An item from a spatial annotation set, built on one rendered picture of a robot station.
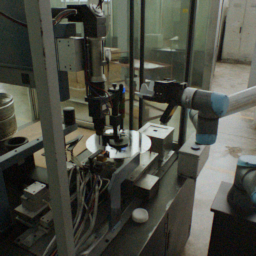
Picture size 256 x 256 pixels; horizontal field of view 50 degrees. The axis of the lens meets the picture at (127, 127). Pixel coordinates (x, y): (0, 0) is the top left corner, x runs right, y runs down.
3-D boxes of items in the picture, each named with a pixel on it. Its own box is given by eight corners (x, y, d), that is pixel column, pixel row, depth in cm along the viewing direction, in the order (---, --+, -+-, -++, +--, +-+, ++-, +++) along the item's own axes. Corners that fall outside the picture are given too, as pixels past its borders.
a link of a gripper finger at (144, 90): (135, 81, 111) (156, 83, 107) (135, 95, 113) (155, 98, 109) (131, 82, 108) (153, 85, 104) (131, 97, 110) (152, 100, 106)
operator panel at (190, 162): (191, 153, 172) (194, 131, 166) (209, 157, 167) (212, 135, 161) (176, 174, 149) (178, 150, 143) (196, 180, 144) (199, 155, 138)
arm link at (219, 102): (220, 121, 91) (223, 96, 88) (189, 114, 98) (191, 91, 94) (228, 114, 97) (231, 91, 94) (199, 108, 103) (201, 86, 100)
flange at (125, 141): (106, 146, 135) (106, 142, 134) (108, 137, 146) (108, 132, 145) (129, 147, 135) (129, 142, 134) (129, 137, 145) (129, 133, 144)
